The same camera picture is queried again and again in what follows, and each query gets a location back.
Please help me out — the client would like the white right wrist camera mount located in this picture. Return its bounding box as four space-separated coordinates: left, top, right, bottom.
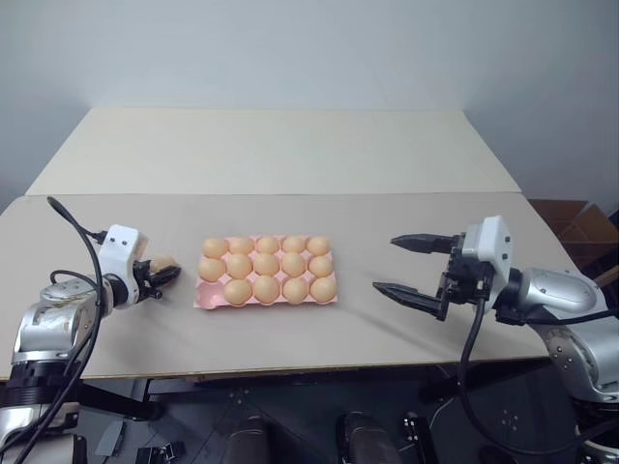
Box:
456 215 514 297

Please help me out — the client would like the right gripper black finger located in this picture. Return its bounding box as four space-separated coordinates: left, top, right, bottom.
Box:
390 232 458 256
371 280 447 321

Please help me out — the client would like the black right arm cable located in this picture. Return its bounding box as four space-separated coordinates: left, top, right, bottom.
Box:
457 295 619 457

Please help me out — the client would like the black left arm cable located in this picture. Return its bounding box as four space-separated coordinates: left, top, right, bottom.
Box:
0 195 108 450

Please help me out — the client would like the small black post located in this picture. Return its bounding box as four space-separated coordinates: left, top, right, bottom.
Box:
400 412 432 464

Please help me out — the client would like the black table frame bar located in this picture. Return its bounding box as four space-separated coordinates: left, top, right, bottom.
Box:
75 377 165 422

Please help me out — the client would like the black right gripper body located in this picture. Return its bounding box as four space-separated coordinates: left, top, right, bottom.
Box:
433 233 493 324

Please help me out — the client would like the black table frame bracket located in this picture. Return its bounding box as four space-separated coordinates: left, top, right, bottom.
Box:
417 364 466 405

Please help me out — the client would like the brown cardboard box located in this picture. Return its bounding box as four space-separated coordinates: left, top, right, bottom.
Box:
526 198 619 287

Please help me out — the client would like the pink egg tray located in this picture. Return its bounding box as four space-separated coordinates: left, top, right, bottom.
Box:
192 235 339 310

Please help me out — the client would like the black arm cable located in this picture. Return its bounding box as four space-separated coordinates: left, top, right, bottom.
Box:
0 195 108 450
457 295 619 457

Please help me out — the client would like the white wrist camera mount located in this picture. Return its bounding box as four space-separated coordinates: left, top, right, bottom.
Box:
98 223 149 308
456 215 514 297

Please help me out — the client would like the dark rounded shape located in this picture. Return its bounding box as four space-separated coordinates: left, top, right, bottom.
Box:
222 415 272 464
336 411 403 464

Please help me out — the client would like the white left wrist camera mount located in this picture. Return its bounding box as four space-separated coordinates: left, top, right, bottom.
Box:
98 223 149 308

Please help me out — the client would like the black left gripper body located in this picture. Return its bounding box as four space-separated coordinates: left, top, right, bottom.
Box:
131 259 164 304

